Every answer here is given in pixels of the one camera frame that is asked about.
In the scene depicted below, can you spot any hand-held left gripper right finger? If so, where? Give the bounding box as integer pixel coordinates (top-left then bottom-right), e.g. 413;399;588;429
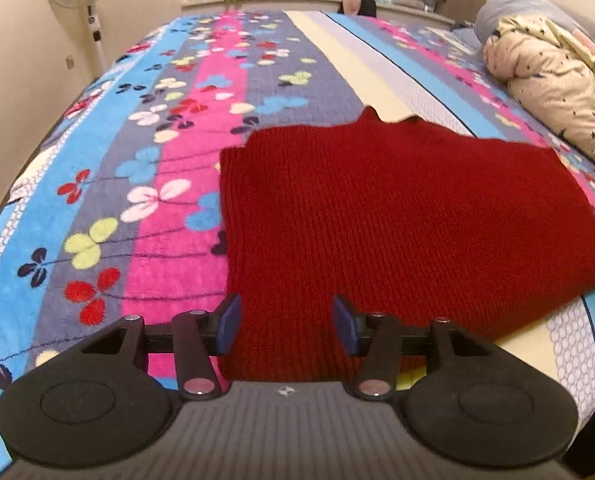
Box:
330;294;493;400

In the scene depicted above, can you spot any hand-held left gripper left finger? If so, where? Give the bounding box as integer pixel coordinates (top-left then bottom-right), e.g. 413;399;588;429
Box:
78;292;243;402

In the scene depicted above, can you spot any red knit sweater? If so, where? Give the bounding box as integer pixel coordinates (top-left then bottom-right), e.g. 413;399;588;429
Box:
219;106;595;382

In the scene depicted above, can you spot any floral striped blanket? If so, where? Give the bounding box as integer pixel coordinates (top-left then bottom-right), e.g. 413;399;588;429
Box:
0;10;595;476

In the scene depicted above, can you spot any beige star print duvet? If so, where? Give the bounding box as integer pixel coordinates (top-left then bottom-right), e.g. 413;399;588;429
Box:
482;14;595;183

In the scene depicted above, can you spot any grey blue pillow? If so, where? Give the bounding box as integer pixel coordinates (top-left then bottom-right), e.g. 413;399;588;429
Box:
475;0;593;46

